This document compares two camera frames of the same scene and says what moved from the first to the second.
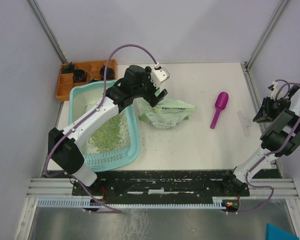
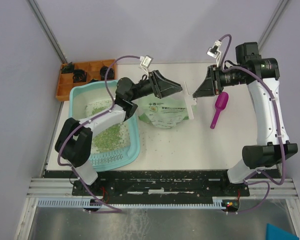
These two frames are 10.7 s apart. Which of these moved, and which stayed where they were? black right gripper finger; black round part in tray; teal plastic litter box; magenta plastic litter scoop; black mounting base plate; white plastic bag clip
Moved: black right gripper finger; white plastic bag clip
Stayed: black mounting base plate; magenta plastic litter scoop; teal plastic litter box; black round part in tray
